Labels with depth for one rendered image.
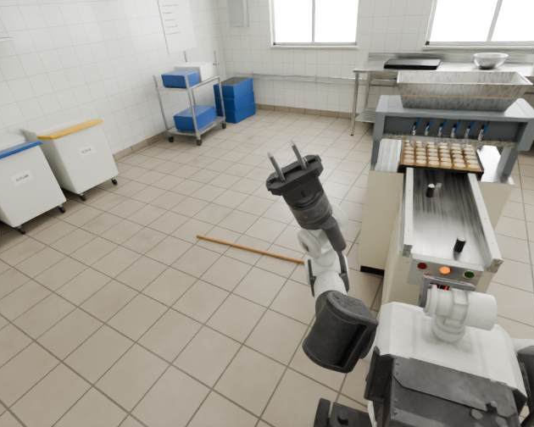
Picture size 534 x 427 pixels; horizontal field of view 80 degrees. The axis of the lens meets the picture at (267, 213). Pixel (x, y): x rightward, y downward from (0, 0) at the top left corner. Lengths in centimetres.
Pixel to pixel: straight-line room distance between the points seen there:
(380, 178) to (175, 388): 164
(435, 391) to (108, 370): 184
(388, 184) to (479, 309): 137
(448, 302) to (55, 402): 202
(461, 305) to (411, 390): 18
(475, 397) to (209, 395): 145
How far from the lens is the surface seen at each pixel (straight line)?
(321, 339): 77
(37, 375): 244
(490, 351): 80
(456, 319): 73
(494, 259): 137
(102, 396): 215
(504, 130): 202
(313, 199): 69
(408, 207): 154
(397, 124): 195
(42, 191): 369
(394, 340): 75
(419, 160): 194
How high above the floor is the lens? 171
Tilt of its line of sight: 34 degrees down
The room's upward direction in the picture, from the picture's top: 4 degrees counter-clockwise
